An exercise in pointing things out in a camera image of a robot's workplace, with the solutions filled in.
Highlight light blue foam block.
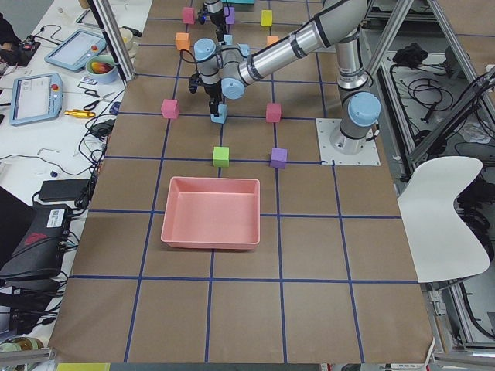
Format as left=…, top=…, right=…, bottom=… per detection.
left=224, top=34, right=233, bottom=46
left=210, top=104, right=227, bottom=124

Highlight purple foam block far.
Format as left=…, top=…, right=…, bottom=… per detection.
left=224, top=6, right=235, bottom=25

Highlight turquoise plastic tray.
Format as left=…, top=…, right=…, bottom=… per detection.
left=229, top=0, right=255, bottom=5

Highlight pink foam block far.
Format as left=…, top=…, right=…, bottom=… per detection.
left=182, top=7, right=196, bottom=25

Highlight orange foam block table side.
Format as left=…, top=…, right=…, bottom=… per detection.
left=175, top=32, right=191, bottom=51

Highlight pink foam block table side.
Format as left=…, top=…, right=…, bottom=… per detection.
left=161, top=99, right=180, bottom=119

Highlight green foam block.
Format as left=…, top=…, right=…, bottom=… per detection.
left=213, top=146, right=230, bottom=168

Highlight yellow foam block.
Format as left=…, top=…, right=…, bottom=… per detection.
left=261, top=9, right=273, bottom=27

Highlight red pink foam block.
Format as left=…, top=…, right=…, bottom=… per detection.
left=265, top=103, right=282, bottom=123

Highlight purple foam block near pink tray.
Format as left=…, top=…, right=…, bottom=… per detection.
left=269, top=148, right=288, bottom=169

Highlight cream bowl with lemon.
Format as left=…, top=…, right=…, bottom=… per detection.
left=119, top=27, right=138, bottom=57

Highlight pink plastic tray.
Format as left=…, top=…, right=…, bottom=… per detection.
left=161, top=176, right=261, bottom=250

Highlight light blue bowl with fruit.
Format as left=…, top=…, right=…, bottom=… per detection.
left=85, top=55, right=118, bottom=84

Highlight gold metal cylinder tool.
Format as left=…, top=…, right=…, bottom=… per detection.
left=64, top=110, right=96, bottom=119

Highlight teach pendant tablet far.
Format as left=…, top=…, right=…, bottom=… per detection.
left=44, top=29, right=107, bottom=71

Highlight teach pendant tablet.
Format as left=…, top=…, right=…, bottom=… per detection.
left=44, top=29, right=107, bottom=71
left=9, top=73, right=63, bottom=126

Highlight teach pendant tablet near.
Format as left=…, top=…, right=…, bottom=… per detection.
left=9, top=73, right=63, bottom=126

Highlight black power adapter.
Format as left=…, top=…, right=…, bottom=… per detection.
left=38, top=179, right=89, bottom=202

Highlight black computer box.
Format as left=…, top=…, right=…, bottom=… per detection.
left=1, top=204, right=70, bottom=282

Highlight white chair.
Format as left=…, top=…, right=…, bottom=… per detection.
left=398, top=156, right=490, bottom=283

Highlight scissors black handles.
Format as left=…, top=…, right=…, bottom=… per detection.
left=82, top=89, right=113, bottom=111

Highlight aluminium frame post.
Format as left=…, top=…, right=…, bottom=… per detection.
left=88, top=0, right=135, bottom=83

